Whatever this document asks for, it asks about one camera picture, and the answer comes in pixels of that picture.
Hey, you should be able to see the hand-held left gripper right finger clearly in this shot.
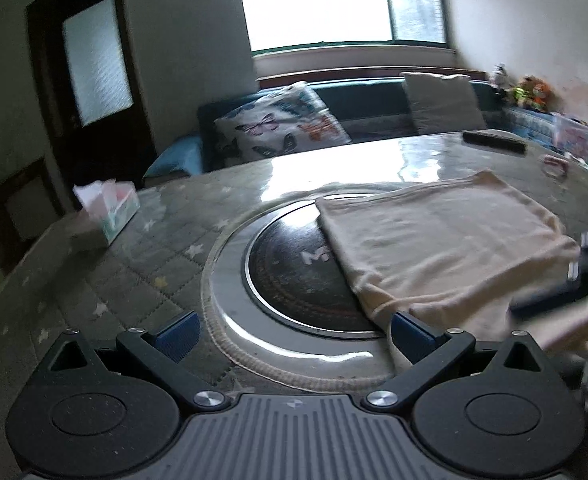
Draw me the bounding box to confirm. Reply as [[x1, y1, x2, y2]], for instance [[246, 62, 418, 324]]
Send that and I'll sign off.
[[363, 311, 557, 409]]

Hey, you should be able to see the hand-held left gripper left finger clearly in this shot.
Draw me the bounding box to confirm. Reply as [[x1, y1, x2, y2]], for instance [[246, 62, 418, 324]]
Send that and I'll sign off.
[[34, 310, 229, 409]]

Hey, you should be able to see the cream hoodie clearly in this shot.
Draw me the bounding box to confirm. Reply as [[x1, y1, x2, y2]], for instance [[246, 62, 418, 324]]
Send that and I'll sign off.
[[315, 170, 588, 366]]

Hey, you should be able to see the pale pink printed bag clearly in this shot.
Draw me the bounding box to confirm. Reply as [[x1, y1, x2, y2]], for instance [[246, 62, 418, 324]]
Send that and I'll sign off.
[[553, 114, 588, 160]]

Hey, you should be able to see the round black induction cooktop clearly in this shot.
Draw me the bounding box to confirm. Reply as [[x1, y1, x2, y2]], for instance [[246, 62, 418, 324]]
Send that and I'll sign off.
[[201, 185, 410, 392]]

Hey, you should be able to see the blue sofa blanket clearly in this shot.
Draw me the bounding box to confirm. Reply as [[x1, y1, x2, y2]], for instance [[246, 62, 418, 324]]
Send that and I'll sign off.
[[503, 106, 588, 183]]

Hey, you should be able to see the tissue box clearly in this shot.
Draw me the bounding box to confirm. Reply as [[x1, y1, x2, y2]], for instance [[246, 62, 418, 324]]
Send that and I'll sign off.
[[72, 180, 141, 249]]

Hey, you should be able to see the black remote control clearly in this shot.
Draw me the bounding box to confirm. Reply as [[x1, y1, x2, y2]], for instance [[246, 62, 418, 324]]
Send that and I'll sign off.
[[462, 130, 528, 157]]

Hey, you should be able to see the yellow plush toy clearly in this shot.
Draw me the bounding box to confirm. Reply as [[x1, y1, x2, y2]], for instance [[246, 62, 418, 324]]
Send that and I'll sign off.
[[511, 76, 551, 110]]

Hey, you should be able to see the blue cushion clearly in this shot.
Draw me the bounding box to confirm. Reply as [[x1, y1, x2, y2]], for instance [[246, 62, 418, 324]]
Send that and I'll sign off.
[[143, 135, 206, 183]]

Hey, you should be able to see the black and white plush toy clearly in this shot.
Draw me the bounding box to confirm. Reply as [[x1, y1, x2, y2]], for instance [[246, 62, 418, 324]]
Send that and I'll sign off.
[[491, 64, 511, 93]]

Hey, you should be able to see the beige pillow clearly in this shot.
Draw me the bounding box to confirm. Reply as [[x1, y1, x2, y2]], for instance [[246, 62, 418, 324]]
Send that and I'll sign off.
[[400, 72, 489, 136]]

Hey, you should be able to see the dark wooden cabinet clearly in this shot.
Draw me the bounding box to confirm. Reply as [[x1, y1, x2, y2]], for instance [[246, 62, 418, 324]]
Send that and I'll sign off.
[[0, 110, 61, 306]]

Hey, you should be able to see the butterfly print pillow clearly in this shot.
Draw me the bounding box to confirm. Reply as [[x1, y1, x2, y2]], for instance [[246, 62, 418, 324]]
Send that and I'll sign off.
[[213, 81, 353, 172]]

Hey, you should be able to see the dark teal sofa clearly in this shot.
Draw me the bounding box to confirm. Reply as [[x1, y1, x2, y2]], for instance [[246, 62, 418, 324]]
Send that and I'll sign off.
[[143, 77, 588, 187]]

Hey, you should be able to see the dark wooden door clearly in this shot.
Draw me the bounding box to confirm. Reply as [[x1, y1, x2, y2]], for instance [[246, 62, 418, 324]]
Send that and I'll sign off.
[[25, 0, 159, 211]]

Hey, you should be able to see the window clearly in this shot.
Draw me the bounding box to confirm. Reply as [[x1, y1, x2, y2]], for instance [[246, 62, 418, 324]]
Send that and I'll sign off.
[[235, 0, 456, 57]]

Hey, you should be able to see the pink hair tie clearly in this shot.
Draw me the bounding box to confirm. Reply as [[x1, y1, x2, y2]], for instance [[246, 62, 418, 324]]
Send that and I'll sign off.
[[544, 156, 571, 179]]

